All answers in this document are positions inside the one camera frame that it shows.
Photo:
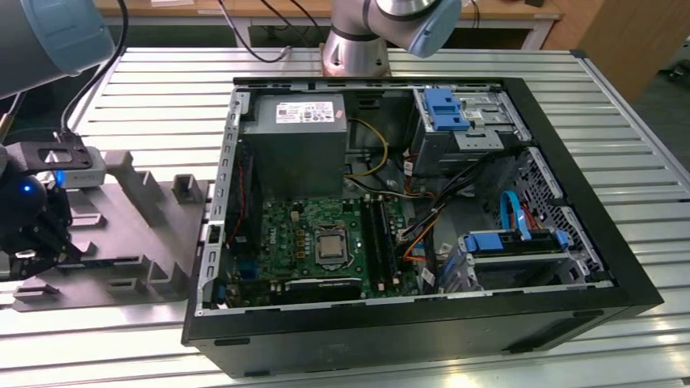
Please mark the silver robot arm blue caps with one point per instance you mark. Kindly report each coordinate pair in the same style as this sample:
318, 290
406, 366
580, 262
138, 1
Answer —
54, 36

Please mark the blue drive bay latch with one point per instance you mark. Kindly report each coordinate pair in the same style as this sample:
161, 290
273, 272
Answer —
445, 109

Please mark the green Dell motherboard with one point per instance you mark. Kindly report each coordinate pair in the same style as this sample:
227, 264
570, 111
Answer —
281, 226

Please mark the wooden cabinet panel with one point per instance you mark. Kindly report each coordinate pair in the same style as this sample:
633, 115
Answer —
620, 40

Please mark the wooden desk white legs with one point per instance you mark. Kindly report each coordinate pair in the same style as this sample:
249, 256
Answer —
189, 10

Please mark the hard disk blue carrier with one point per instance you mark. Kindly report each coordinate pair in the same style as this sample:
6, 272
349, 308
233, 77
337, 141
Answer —
485, 241

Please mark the silver CPU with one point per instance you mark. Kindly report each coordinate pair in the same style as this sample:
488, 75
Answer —
330, 246

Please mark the CPU socket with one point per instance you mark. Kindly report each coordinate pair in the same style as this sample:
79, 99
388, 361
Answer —
332, 229

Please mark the grey power supply unit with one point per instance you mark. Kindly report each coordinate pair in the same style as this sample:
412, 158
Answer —
291, 161

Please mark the grey metal drive cage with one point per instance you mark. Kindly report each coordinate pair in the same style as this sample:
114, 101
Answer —
474, 141

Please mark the black open PC case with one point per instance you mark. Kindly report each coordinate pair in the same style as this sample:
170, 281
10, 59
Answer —
432, 335

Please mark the grey wrist camera black bracket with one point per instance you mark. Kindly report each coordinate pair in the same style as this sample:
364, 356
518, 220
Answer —
81, 174

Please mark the black graphics card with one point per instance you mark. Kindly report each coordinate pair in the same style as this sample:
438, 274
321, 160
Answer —
323, 288

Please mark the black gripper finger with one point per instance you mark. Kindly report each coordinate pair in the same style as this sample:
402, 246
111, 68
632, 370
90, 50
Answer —
69, 242
33, 266

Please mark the grey parts rack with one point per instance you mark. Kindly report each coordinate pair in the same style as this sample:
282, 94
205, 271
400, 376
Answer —
135, 242

